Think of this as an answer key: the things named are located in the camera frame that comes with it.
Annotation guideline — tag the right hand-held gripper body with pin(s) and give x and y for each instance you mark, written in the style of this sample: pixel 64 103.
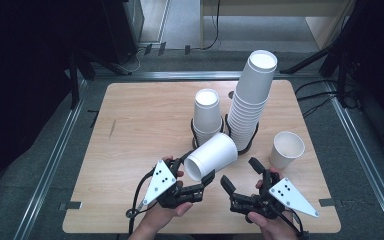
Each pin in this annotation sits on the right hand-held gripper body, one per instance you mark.
pixel 286 195

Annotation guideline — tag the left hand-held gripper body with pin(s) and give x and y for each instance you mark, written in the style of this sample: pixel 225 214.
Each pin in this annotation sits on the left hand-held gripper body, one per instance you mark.
pixel 161 183

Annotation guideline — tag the white paper cup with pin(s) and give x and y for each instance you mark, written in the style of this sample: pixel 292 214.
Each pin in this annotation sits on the white paper cup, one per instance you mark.
pixel 285 150
pixel 213 155

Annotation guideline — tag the tall stack of white cups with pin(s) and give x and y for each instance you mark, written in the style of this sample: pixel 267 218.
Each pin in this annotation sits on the tall stack of white cups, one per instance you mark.
pixel 255 83

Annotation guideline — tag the person's left hand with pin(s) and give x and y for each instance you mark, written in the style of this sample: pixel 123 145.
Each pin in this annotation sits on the person's left hand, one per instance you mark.
pixel 163 216

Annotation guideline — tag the person's right hand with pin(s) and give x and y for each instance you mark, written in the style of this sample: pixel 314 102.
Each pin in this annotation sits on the person's right hand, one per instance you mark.
pixel 276 228

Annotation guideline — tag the short stack of white cups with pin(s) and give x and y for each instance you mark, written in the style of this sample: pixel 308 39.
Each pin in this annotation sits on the short stack of white cups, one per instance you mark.
pixel 207 113

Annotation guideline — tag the black tripod leg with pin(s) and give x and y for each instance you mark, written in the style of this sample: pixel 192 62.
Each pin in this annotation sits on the black tripod leg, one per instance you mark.
pixel 316 55

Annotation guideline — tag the black metal stand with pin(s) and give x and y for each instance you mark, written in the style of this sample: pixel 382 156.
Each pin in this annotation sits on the black metal stand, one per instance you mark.
pixel 75 80

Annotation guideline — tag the black cabinet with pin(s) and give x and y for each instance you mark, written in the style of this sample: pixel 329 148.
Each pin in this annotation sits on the black cabinet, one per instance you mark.
pixel 123 26

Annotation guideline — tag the black equipment stand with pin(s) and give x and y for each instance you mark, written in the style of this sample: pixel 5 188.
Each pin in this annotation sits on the black equipment stand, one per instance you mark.
pixel 380 66

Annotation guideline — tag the light wooden furniture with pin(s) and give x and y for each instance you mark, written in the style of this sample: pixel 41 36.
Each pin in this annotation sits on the light wooden furniture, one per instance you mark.
pixel 280 8

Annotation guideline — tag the dark curtain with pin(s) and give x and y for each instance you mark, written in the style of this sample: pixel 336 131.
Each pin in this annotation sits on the dark curtain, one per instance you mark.
pixel 20 66

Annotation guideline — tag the aluminium frame rail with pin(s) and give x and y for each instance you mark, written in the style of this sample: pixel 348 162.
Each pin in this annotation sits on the aluminium frame rail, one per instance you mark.
pixel 363 156
pixel 180 75
pixel 51 160

